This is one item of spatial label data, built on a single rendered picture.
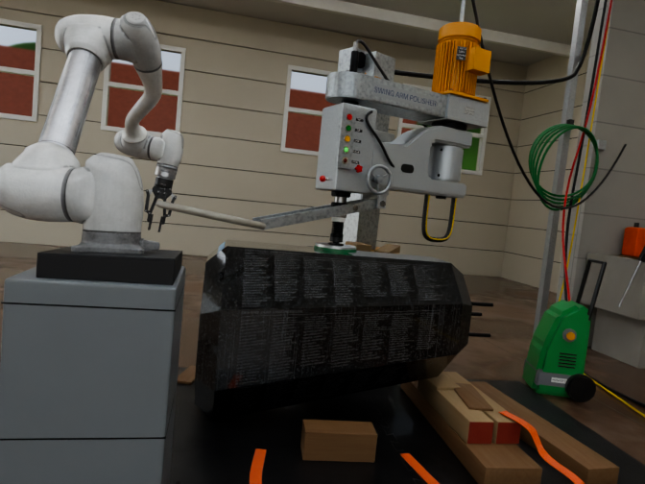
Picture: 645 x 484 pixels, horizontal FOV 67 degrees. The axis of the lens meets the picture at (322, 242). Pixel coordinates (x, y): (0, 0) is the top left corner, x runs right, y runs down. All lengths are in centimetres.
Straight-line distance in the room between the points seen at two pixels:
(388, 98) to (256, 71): 622
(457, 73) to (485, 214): 702
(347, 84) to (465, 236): 736
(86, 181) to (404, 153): 164
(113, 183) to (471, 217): 856
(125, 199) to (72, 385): 50
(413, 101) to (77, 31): 156
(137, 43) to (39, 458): 126
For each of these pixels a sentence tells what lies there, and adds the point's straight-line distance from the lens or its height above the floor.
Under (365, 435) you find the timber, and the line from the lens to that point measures 215.
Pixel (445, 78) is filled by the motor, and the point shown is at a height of 180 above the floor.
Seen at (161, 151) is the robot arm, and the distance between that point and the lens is 223.
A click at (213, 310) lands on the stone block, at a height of 58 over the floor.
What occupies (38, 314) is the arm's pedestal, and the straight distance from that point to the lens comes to 139.
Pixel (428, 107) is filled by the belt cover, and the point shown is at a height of 161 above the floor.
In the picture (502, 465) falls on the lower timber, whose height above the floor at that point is 11.
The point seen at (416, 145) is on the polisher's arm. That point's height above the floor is 140.
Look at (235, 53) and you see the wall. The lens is 870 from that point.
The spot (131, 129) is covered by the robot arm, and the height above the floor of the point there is 128.
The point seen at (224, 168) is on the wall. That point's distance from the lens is 845.
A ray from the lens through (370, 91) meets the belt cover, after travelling 250.
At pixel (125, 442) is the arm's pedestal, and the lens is 146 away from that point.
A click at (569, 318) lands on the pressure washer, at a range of 340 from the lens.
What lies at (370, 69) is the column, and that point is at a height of 194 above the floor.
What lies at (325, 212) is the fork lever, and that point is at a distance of 240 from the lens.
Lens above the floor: 105
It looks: 4 degrees down
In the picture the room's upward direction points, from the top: 6 degrees clockwise
